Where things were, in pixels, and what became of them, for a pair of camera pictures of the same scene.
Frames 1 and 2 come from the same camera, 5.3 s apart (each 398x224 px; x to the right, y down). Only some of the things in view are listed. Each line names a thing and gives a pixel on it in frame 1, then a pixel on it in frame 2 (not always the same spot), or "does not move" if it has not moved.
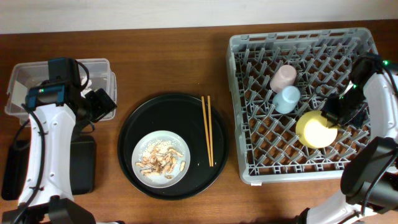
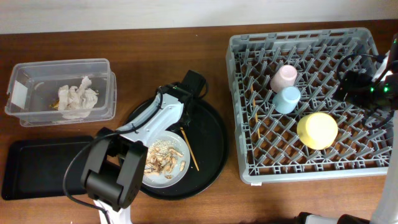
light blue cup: x=285 y=101 does not move
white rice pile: x=161 y=144 does not move
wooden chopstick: x=203 y=100 → x=255 y=112
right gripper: x=329 y=112 → x=353 y=94
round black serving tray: x=180 y=114 does not move
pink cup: x=284 y=76 does not move
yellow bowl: x=312 y=130 does not move
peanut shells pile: x=159 y=162 does not move
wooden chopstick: x=210 y=130 → x=181 y=129
